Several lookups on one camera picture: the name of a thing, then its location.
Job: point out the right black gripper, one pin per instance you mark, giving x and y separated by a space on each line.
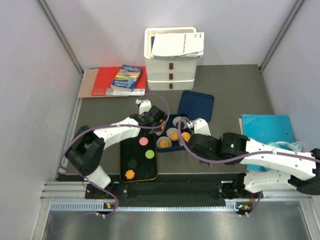
203 157

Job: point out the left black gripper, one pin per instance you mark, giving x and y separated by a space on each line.
155 130

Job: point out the orange flower cookie top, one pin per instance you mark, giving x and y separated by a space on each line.
162 126

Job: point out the orange small flower cookie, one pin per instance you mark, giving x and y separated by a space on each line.
186 136

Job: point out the orange round cookie bottom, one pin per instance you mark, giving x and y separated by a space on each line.
164 144

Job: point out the orange round cookie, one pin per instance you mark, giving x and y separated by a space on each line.
174 137
164 144

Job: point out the blue cookie tin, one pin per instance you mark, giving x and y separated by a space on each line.
175 144

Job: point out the blue tin lid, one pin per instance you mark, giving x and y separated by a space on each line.
196 105

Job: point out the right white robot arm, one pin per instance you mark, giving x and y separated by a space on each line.
287 170

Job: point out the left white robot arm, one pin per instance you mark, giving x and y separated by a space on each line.
86 149

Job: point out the white paper cup top-left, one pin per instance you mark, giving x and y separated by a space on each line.
159 132

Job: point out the white paper cup bottom-left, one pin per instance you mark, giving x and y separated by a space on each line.
163 138

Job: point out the white paper cup top-right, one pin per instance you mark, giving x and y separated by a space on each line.
178 120

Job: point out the pink round cookie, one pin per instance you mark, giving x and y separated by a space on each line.
143 141

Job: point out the white paper cup centre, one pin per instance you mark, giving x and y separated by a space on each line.
171 131

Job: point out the green round cookie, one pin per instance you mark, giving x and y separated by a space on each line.
149 154

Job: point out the white stacked drawer box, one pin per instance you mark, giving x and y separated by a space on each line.
166 74

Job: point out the blue paperback book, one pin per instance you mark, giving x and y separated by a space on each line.
126 78

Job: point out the black sandwich cookie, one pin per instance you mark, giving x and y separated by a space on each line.
132 164

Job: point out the black cookie tray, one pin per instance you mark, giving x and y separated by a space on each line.
146 169

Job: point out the orange flower cookie bottom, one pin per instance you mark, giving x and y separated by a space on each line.
129 174

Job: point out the teal folder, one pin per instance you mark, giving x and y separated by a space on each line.
267 128

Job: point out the red book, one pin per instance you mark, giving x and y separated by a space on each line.
138 90

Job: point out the white spiral notebook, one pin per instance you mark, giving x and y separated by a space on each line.
174 46

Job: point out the teal cat-ear headphones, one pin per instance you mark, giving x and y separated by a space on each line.
295 146

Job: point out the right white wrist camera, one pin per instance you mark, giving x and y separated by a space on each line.
199 126

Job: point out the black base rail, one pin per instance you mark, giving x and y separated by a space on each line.
172 190

